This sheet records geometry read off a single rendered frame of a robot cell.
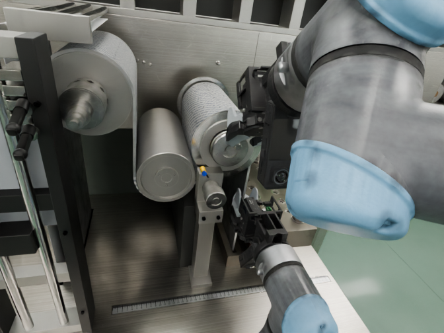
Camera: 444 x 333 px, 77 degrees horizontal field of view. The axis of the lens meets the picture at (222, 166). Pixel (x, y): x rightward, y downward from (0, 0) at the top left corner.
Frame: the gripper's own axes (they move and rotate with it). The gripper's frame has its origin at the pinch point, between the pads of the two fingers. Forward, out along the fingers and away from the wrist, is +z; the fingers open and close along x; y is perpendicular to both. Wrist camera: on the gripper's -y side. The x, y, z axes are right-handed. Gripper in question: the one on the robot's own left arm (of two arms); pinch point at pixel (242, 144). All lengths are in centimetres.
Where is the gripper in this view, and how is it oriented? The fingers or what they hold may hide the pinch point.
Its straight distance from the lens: 49.7
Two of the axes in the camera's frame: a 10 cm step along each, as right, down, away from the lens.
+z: -2.6, 1.6, 9.5
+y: -0.6, -9.9, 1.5
